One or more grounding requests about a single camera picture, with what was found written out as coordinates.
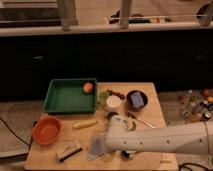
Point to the blue-grey towel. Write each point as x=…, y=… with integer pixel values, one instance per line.
x=96, y=147

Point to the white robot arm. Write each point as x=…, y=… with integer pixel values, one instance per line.
x=194, y=138

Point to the green plastic tray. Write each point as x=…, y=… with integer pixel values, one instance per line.
x=66, y=96

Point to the dark red grapes toy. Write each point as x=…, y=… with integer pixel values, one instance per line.
x=118, y=94

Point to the green lettuce toy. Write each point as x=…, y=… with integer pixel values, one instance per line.
x=102, y=97

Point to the orange peach fruit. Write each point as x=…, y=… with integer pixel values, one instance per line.
x=88, y=87

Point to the small metal cup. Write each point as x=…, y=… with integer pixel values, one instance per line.
x=111, y=114

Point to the dark brown bowl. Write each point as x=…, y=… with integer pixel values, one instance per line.
x=129, y=101

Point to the blue sponge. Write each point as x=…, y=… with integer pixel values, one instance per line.
x=137, y=100

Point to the metal spoon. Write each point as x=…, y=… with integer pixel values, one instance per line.
x=139, y=120

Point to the wooden table board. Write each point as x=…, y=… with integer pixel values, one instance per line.
x=43, y=158

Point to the orange plastic bowl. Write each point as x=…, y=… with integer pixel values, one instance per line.
x=46, y=130

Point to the white handled dish brush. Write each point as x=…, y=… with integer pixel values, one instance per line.
x=128, y=154

